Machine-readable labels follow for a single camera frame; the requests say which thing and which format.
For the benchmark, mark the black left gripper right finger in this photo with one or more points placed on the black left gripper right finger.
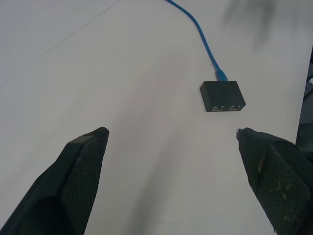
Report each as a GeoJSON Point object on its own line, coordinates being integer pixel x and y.
{"type": "Point", "coordinates": [276, 181]}

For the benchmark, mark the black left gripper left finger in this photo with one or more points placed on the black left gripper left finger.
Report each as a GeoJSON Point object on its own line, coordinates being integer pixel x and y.
{"type": "Point", "coordinates": [73, 181]}

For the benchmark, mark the black ethernet splitter box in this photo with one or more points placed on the black ethernet splitter box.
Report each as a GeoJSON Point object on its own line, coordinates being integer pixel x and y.
{"type": "Point", "coordinates": [221, 96]}

